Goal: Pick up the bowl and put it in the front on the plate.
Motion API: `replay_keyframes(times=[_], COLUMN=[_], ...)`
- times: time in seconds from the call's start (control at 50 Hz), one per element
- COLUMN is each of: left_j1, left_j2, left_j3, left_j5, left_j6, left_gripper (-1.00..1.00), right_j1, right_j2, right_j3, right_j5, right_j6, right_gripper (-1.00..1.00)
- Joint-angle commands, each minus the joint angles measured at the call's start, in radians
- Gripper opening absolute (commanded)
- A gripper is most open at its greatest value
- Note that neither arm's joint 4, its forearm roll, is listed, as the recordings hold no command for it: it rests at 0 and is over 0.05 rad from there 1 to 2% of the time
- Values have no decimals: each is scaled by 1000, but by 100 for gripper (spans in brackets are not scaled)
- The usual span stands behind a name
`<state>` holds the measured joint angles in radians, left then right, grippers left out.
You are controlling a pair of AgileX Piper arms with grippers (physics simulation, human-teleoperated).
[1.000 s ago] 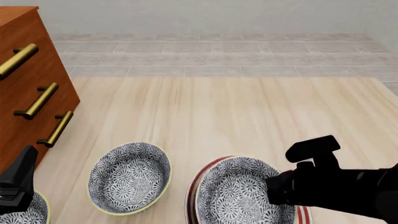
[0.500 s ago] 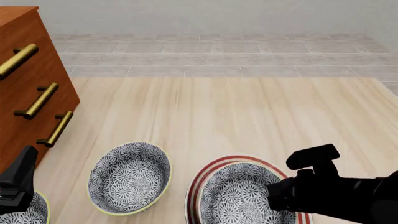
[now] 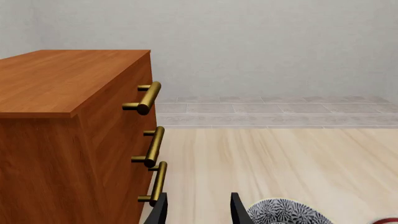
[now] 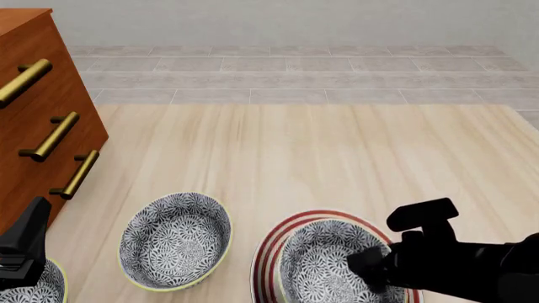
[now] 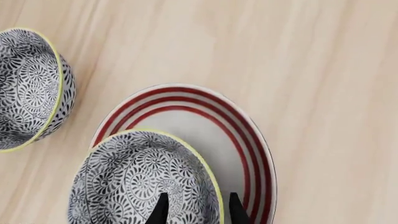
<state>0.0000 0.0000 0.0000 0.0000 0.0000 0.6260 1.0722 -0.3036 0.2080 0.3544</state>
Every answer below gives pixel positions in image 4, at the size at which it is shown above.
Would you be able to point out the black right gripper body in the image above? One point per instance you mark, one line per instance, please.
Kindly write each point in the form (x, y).
(408, 262)

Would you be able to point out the black white patterned bowl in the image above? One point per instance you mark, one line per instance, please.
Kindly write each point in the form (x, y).
(320, 252)
(52, 284)
(177, 243)

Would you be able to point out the white plate with red rings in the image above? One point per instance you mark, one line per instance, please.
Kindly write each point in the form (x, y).
(269, 240)

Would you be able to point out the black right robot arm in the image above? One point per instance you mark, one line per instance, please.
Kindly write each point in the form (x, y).
(484, 271)

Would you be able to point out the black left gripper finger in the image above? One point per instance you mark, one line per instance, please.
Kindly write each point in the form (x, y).
(29, 230)

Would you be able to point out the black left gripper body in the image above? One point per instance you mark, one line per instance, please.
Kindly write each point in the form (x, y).
(19, 268)

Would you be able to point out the wooden cabinet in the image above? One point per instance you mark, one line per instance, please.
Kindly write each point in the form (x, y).
(29, 94)

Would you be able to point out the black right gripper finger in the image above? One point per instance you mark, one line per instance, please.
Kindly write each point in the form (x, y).
(372, 265)

